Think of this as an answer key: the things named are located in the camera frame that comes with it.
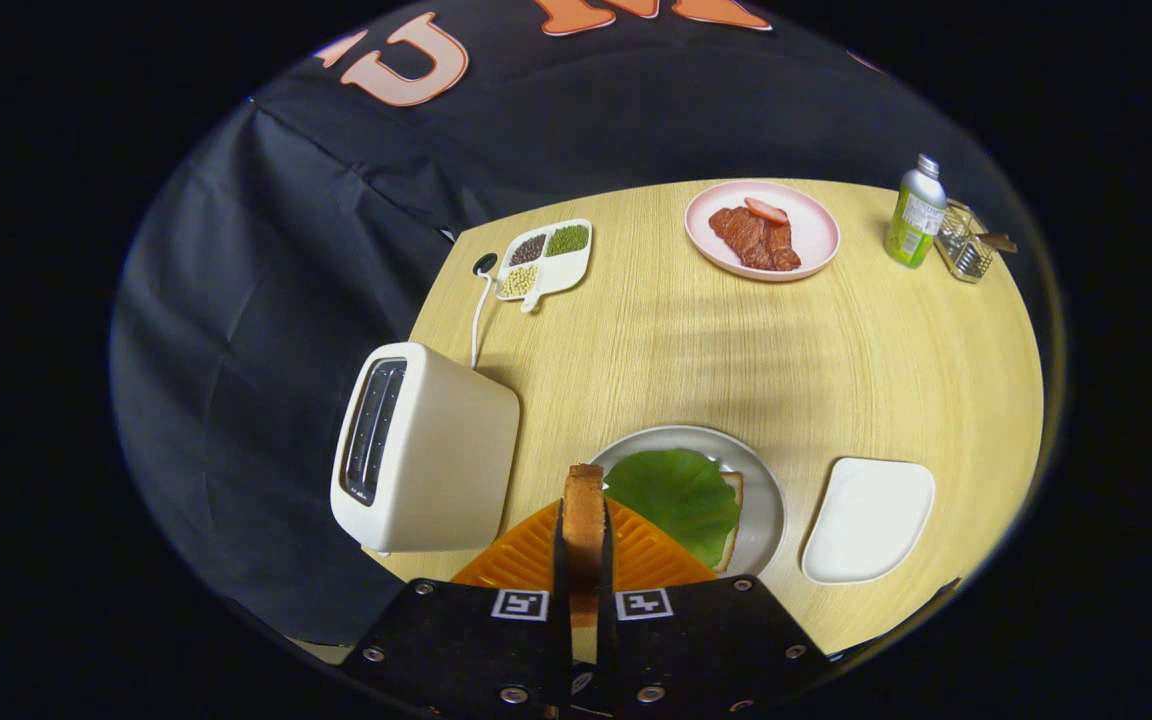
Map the white toaster cable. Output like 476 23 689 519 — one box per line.
470 252 499 371

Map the green lettuce leaf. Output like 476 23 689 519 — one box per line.
604 449 742 569

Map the red-brown meat piece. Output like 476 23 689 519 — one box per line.
708 206 803 272

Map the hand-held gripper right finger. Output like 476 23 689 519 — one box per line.
596 497 832 719

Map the round white plate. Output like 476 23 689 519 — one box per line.
591 425 787 578

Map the white toaster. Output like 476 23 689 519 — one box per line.
330 342 521 556

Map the green label bottle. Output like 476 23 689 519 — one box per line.
884 153 947 269

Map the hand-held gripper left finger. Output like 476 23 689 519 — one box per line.
341 498 574 719

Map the toasted bread slice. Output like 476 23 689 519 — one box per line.
563 463 607 628

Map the pink plate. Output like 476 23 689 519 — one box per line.
685 180 841 283

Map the bread slice with crust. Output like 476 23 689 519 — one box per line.
714 472 745 573

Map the white rounded square dish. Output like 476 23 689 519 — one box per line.
801 457 937 586

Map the clear glass holder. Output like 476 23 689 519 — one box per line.
936 200 995 284

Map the white divided dish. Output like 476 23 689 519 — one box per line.
496 219 594 314

